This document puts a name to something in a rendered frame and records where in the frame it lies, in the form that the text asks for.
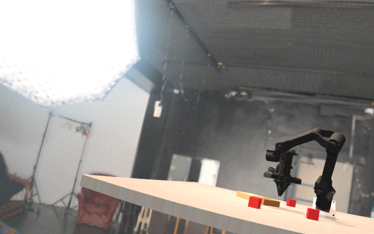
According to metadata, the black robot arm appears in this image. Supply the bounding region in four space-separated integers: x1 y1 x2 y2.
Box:
266 127 345 213

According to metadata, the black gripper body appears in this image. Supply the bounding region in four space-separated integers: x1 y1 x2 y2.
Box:
263 162 301 184

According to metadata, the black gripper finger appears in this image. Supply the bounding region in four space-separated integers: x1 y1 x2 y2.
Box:
280 182 291 196
273 180 285 196

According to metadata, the red square block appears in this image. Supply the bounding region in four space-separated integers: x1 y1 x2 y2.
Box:
306 208 319 221
286 199 296 207
248 196 262 209

